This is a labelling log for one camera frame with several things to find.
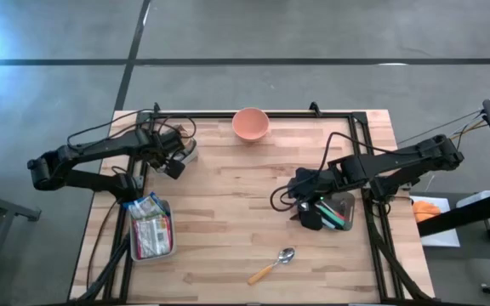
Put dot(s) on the orange bowl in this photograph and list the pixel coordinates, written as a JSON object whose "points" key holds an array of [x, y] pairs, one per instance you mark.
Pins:
{"points": [[250, 124]]}

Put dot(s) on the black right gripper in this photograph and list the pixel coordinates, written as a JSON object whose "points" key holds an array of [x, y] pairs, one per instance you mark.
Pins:
{"points": [[313, 185]]}

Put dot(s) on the black aluminium rig frame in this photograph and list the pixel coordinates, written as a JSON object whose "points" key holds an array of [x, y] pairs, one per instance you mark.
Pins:
{"points": [[357, 140]]}

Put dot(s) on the white container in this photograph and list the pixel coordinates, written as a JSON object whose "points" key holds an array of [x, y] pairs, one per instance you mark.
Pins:
{"points": [[476, 197]]}

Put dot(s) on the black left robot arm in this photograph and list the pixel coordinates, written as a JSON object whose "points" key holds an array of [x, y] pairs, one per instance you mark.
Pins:
{"points": [[92, 149]]}

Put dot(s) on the black plastic tray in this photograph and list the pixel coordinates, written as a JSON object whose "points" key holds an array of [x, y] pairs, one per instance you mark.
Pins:
{"points": [[349, 208]]}

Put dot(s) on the blue ramen packet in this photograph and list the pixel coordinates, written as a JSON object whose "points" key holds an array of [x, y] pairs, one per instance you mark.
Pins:
{"points": [[143, 206]]}

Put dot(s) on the pale grey plastic bin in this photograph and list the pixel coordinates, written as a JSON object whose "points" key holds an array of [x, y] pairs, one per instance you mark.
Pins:
{"points": [[153, 257], [187, 155]]}

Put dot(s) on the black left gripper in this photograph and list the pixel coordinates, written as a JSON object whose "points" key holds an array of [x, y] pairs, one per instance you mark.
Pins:
{"points": [[164, 146]]}

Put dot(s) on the orange round object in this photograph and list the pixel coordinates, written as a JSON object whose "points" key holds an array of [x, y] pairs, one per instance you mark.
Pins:
{"points": [[425, 210]]}

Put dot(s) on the red ramen packet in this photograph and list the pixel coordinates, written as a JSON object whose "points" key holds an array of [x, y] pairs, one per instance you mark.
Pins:
{"points": [[153, 236]]}

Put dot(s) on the white paper sheet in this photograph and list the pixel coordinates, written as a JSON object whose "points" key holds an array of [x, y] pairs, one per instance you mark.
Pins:
{"points": [[445, 238]]}

